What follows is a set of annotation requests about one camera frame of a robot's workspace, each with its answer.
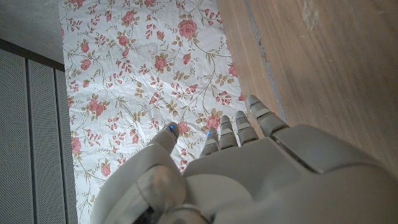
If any floral backdrop cloth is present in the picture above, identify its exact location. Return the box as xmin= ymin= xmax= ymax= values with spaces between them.
xmin=58 ymin=0 xmax=249 ymax=224

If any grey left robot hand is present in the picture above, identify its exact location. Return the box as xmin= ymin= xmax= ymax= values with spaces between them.
xmin=90 ymin=95 xmax=398 ymax=224

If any grey perforated panel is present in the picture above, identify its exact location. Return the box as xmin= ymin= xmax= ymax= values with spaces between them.
xmin=0 ymin=39 xmax=78 ymax=224

